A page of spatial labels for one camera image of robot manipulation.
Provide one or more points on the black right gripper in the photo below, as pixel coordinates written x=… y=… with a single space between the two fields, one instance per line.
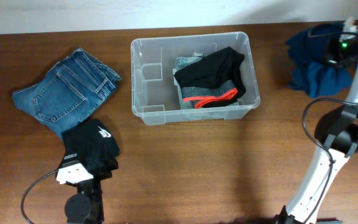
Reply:
x=336 y=61

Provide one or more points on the dark blue shirt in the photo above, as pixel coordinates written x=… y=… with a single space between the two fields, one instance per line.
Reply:
x=312 y=74

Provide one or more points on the black garment with red trim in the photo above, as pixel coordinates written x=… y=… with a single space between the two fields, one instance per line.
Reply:
x=213 y=77

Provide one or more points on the light blue jeans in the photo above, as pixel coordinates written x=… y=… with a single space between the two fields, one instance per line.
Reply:
x=185 y=60

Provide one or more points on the clear plastic storage bin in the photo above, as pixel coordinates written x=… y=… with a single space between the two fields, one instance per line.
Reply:
x=155 y=97

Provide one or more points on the black Nike garment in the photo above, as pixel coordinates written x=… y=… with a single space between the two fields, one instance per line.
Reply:
x=91 y=144

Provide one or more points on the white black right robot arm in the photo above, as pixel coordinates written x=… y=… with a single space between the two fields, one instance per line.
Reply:
x=336 y=140

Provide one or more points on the dark blue folded jeans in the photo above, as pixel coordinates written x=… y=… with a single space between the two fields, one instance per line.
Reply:
x=71 y=91

